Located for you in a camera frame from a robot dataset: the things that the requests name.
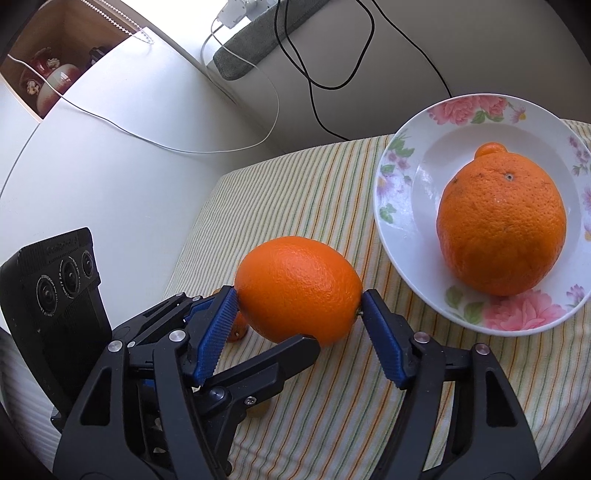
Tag smooth round orange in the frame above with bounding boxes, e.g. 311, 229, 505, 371
235, 236, 363, 347

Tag white power adapter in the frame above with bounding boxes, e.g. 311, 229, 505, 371
216, 0, 277, 29

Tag red white ceramic jar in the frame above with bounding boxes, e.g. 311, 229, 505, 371
19, 47, 81, 117

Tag small mandarin on cloth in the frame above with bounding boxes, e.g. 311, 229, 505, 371
246, 399, 273, 418

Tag black cable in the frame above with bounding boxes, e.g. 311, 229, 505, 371
274, 0, 454, 142

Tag small mandarin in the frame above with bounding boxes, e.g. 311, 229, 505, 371
246, 399, 273, 418
211, 286, 249, 343

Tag white cable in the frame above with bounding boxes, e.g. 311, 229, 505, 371
0, 8, 282, 199

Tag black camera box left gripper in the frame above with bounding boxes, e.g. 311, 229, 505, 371
1, 227, 112, 417

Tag floral white plate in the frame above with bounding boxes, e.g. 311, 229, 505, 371
374, 93, 590, 337

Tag striped yellow cloth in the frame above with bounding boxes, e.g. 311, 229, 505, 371
166, 136, 590, 479

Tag large bumpy orange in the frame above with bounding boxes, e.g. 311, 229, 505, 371
436, 142, 567, 297

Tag green sill mat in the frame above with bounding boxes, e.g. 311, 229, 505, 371
213, 0, 328, 81

